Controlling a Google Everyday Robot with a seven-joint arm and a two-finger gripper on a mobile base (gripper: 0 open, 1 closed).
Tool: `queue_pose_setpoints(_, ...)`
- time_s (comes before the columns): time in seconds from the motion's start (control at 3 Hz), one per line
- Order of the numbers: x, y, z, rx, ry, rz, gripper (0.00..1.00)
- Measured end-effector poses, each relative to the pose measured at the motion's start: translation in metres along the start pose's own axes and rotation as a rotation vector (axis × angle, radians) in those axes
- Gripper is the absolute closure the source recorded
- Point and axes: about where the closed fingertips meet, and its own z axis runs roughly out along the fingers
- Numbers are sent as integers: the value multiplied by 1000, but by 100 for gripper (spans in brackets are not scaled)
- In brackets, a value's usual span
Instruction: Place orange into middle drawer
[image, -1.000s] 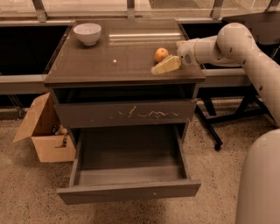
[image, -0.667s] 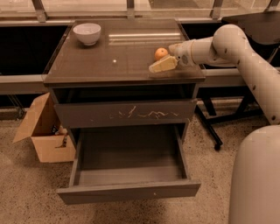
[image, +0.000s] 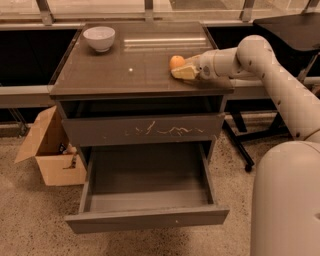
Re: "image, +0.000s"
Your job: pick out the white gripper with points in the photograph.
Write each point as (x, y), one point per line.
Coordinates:
(206, 65)

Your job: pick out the orange fruit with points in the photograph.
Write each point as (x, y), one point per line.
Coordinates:
(176, 61)

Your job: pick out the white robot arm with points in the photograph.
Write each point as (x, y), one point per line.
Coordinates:
(285, 215)

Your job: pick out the grey drawer cabinet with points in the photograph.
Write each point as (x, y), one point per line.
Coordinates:
(133, 77)

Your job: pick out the closed scratched grey drawer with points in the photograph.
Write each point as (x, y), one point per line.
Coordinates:
(143, 129)

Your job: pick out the open grey middle drawer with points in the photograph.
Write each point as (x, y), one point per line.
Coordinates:
(133, 187)

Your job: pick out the white ceramic bowl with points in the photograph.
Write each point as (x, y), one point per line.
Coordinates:
(100, 38)

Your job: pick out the open cardboard box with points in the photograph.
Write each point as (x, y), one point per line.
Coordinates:
(48, 144)

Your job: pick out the metal window railing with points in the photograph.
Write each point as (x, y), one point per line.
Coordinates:
(54, 12)

